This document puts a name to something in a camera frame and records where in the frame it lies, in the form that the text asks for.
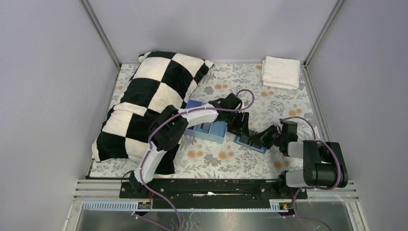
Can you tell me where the teal card holder wallet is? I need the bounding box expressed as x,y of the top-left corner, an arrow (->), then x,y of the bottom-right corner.
233,129 -> 266,154

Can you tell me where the dark grey credit card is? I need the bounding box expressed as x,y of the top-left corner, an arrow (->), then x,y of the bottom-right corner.
238,136 -> 252,146

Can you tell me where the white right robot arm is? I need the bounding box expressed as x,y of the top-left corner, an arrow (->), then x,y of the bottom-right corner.
249,120 -> 348,193

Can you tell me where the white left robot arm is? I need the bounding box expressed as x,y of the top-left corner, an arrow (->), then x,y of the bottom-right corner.
129,93 -> 250,193

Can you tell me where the blue three-compartment tray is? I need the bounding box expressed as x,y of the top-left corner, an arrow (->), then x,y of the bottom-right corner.
183,100 -> 227,143

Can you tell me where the floral patterned table cloth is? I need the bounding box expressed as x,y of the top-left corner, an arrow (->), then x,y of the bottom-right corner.
89,62 -> 321,180

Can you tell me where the folded white towel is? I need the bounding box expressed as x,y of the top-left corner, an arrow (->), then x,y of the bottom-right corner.
261,56 -> 301,90

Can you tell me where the black white checkered pillow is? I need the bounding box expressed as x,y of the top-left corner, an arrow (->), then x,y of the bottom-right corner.
91,51 -> 214,163

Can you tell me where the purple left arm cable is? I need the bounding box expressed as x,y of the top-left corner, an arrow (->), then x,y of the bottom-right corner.
139,89 -> 255,231

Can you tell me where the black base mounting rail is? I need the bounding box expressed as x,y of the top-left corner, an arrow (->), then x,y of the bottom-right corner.
119,173 -> 296,209

